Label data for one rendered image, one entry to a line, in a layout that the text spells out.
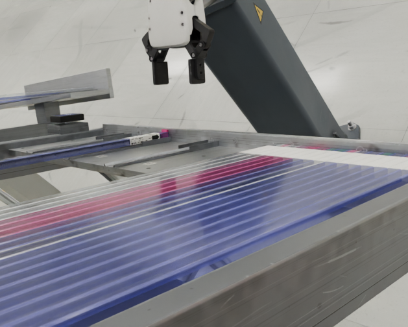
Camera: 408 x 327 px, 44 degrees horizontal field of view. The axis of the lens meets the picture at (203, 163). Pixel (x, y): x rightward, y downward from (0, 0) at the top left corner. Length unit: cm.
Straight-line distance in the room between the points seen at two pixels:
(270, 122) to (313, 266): 112
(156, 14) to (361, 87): 108
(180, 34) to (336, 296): 58
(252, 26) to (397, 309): 75
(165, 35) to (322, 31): 136
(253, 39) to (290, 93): 19
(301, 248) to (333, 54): 174
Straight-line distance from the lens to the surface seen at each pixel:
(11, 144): 92
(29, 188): 117
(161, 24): 86
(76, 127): 97
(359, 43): 200
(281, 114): 138
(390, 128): 165
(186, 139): 82
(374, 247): 37
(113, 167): 65
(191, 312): 24
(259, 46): 123
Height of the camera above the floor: 118
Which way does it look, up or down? 37 degrees down
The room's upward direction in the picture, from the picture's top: 42 degrees counter-clockwise
